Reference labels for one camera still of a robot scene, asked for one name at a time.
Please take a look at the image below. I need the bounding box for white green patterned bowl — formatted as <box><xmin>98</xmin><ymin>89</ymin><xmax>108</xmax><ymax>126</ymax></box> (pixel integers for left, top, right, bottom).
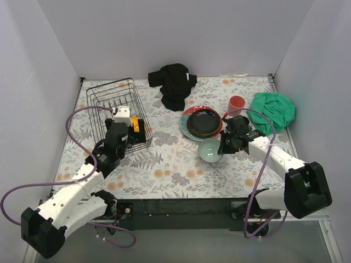
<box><xmin>198</xmin><ymin>138</ymin><xmax>223</xmax><ymax>163</ymax></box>

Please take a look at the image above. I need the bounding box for orange yellow plate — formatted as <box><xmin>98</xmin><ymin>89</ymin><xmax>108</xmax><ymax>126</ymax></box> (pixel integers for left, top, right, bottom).
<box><xmin>186</xmin><ymin>111</ymin><xmax>223</xmax><ymax>138</ymax></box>

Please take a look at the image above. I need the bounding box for pink cup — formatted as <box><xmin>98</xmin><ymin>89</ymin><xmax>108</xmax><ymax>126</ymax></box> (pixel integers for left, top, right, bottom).
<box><xmin>227</xmin><ymin>95</ymin><xmax>246</xmax><ymax>117</ymax></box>

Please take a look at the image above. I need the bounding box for large white plate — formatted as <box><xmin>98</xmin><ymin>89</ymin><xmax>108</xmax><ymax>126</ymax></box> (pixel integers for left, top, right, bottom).
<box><xmin>180</xmin><ymin>105</ymin><xmax>223</xmax><ymax>141</ymax></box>

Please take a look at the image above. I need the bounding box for yellow bowl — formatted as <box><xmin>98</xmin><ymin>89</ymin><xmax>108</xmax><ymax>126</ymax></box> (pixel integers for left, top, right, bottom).
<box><xmin>131</xmin><ymin>117</ymin><xmax>145</xmax><ymax>133</ymax></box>

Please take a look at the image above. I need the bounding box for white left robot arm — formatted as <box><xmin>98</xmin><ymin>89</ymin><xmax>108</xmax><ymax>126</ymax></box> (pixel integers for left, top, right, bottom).
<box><xmin>21</xmin><ymin>117</ymin><xmax>146</xmax><ymax>259</ymax></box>

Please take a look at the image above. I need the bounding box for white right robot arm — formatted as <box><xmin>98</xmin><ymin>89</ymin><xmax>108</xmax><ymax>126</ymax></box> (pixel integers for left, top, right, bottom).
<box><xmin>218</xmin><ymin>115</ymin><xmax>332</xmax><ymax>219</ymax></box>

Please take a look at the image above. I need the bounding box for floral table mat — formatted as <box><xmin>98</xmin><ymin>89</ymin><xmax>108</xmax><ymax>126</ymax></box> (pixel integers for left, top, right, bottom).
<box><xmin>53</xmin><ymin>76</ymin><xmax>305</xmax><ymax>199</ymax></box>

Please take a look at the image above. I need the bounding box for green cloth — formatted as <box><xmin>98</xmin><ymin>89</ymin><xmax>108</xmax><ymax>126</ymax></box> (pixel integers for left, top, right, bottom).
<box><xmin>247</xmin><ymin>93</ymin><xmax>296</xmax><ymax>135</ymax></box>

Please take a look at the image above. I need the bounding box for black cloth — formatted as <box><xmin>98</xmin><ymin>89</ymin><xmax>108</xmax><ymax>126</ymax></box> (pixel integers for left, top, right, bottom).
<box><xmin>148</xmin><ymin>64</ymin><xmax>197</xmax><ymax>112</ymax></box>

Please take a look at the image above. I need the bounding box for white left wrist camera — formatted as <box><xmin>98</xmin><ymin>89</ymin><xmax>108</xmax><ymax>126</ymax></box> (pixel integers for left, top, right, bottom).
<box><xmin>112</xmin><ymin>105</ymin><xmax>132</xmax><ymax>127</ymax></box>

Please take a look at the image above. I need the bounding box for black wire dish rack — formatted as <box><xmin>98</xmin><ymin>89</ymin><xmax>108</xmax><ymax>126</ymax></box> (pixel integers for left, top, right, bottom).
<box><xmin>86</xmin><ymin>78</ymin><xmax>152</xmax><ymax>153</ymax></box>

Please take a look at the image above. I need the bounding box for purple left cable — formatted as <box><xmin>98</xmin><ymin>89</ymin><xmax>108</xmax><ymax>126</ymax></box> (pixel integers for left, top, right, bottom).
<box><xmin>0</xmin><ymin>106</ymin><xmax>137</xmax><ymax>249</ymax></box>

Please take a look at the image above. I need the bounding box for purple cable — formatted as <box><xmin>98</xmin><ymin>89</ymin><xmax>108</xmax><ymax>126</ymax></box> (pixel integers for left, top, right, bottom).
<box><xmin>223</xmin><ymin>108</ymin><xmax>288</xmax><ymax>239</ymax></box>
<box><xmin>0</xmin><ymin>106</ymin><xmax>137</xmax><ymax>249</ymax></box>

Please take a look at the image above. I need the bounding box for black base frame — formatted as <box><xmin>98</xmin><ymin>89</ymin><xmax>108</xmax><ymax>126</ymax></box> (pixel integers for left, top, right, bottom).
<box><xmin>35</xmin><ymin>198</ymin><xmax>330</xmax><ymax>236</ymax></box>

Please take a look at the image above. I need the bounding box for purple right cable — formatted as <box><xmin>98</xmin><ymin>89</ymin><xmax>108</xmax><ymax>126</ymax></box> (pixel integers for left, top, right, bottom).
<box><xmin>223</xmin><ymin>108</ymin><xmax>288</xmax><ymax>239</ymax></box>

